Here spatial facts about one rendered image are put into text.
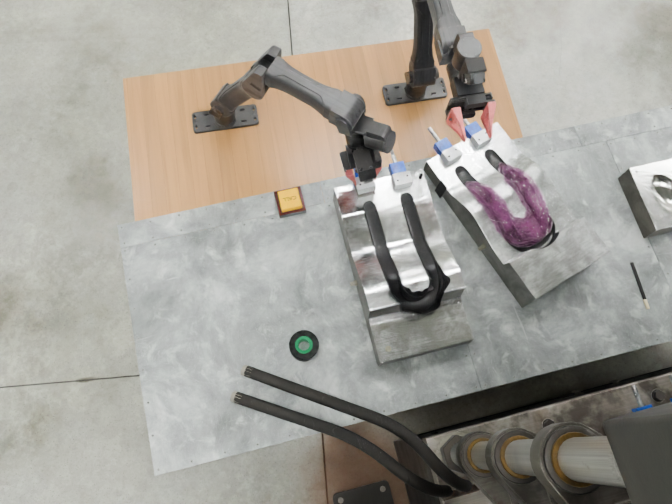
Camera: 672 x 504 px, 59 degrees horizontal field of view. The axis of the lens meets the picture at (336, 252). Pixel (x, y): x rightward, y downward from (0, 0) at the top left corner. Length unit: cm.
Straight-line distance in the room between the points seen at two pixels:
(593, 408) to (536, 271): 40
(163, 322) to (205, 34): 177
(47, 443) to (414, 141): 178
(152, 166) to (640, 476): 156
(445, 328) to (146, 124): 108
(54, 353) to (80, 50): 144
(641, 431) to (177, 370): 128
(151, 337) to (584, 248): 120
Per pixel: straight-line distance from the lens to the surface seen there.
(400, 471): 154
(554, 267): 171
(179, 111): 196
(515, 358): 173
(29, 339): 272
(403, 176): 169
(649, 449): 62
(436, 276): 161
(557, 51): 326
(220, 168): 184
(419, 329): 162
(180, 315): 171
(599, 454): 82
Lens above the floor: 243
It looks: 72 degrees down
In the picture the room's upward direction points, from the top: 6 degrees clockwise
